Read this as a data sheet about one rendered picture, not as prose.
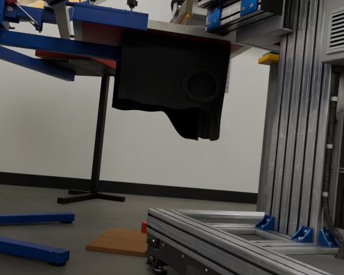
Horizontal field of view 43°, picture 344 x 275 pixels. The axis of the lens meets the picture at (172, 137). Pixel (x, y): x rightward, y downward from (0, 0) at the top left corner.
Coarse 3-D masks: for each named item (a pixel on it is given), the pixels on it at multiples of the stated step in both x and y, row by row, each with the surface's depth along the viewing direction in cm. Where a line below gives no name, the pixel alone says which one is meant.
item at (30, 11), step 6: (24, 6) 194; (18, 12) 193; (30, 12) 194; (42, 12) 195; (48, 12) 196; (54, 12) 196; (24, 18) 197; (42, 18) 195; (48, 18) 196; (54, 18) 196; (54, 24) 202
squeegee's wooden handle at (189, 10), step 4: (188, 0) 191; (192, 0) 191; (184, 4) 195; (188, 4) 191; (192, 4) 191; (180, 8) 203; (184, 8) 194; (188, 8) 191; (180, 12) 202; (184, 12) 193; (188, 12) 191; (176, 16) 211; (172, 20) 222
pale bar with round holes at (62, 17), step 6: (54, 6) 174; (60, 6) 173; (66, 6) 179; (60, 12) 181; (66, 12) 183; (60, 18) 191; (66, 18) 190; (60, 24) 201; (66, 24) 200; (60, 30) 212; (66, 30) 211; (60, 36) 225; (66, 36) 223
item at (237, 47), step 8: (88, 24) 181; (96, 24) 180; (88, 32) 195; (96, 32) 194; (104, 32) 192; (112, 32) 191; (120, 32) 189; (144, 32) 185; (152, 32) 184; (200, 40) 190; (208, 40) 188; (232, 48) 198; (240, 48) 196
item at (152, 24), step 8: (72, 16) 172; (80, 24) 183; (152, 24) 179; (160, 24) 179; (168, 24) 180; (176, 24) 181; (80, 32) 196; (160, 32) 183; (168, 32) 182; (176, 32) 181; (184, 32) 181; (192, 32) 182; (200, 32) 183; (80, 40) 213; (216, 40) 187; (224, 40) 186; (232, 40) 186; (248, 48) 195; (232, 56) 214
